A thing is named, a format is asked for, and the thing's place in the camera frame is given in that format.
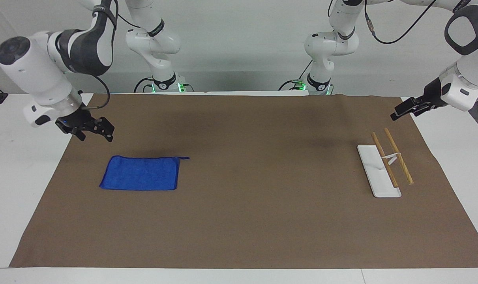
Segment blue towel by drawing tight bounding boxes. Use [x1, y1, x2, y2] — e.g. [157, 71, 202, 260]
[99, 155, 190, 191]

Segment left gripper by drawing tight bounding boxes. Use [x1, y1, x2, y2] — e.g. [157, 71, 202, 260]
[390, 77, 448, 121]

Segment white towel rack wooden rods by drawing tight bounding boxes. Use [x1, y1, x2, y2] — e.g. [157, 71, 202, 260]
[357, 127, 414, 198]

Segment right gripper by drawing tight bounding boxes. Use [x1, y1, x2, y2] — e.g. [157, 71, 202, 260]
[55, 108, 115, 143]

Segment black cable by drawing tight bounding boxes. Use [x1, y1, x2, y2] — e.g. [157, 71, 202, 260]
[81, 74, 111, 110]
[116, 13, 143, 30]
[364, 0, 439, 45]
[278, 80, 303, 92]
[133, 77, 155, 93]

